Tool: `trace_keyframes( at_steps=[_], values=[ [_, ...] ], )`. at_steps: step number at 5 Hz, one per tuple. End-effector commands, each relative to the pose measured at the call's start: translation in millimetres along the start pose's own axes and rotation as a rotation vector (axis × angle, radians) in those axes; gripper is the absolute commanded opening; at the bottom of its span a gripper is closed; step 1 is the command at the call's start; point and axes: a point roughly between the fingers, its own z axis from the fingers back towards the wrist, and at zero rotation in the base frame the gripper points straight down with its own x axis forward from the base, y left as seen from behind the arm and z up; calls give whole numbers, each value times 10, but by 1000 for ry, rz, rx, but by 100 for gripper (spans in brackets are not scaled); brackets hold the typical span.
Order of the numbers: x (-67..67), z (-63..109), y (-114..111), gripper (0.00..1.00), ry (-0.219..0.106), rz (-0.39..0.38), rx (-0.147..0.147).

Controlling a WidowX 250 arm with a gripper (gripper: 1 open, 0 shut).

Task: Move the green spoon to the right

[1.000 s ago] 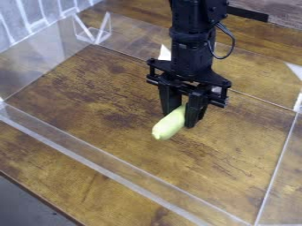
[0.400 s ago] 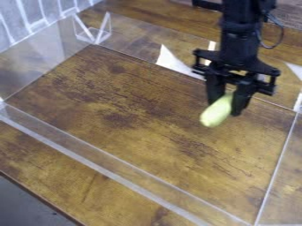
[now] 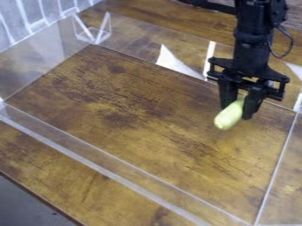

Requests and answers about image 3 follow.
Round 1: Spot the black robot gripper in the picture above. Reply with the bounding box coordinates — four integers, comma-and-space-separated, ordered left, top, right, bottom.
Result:
206, 56, 293, 121

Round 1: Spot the green handled metal spoon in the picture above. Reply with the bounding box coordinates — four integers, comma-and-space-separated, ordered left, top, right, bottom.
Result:
213, 80, 278, 131

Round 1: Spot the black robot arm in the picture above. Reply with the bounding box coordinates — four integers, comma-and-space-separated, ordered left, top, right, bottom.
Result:
176, 0, 290, 120

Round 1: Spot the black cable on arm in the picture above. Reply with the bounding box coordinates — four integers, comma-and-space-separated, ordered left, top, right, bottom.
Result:
266, 24, 295, 59

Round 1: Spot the clear acrylic enclosure wall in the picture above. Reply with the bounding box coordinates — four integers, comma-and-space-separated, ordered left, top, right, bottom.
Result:
0, 0, 302, 226

